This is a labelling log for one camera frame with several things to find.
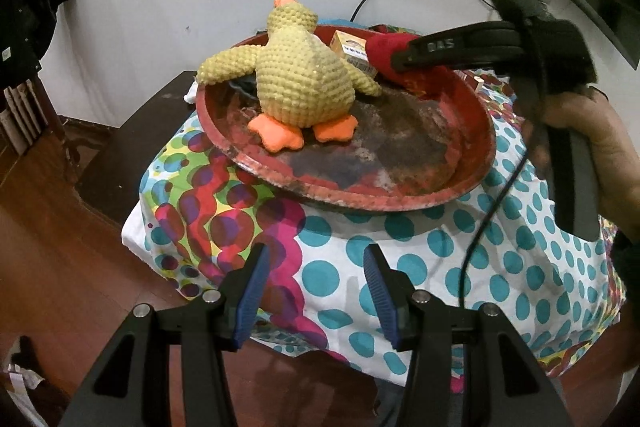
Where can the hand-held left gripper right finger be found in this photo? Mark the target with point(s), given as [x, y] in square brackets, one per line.
[380, 297]

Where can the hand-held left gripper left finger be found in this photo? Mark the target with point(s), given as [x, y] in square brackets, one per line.
[252, 297]

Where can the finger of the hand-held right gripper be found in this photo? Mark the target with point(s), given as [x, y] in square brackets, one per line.
[460, 44]

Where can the red plush toy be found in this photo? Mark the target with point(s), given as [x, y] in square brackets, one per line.
[382, 52]

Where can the round red tray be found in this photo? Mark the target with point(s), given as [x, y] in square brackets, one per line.
[400, 142]

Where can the yellow knitted duck plush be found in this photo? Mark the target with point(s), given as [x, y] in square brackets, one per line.
[300, 77]

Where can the person's right hand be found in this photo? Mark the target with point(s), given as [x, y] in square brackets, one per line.
[615, 147]

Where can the colourful dotted cloth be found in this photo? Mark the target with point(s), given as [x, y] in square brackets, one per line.
[350, 267]

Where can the yellow cardboard box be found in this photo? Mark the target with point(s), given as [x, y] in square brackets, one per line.
[347, 47]

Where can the blue cloth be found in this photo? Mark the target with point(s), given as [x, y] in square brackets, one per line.
[340, 20]

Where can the dark wooden table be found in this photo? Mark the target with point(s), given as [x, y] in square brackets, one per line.
[125, 147]

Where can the slatted wooden furniture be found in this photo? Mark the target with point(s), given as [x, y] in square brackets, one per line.
[20, 112]

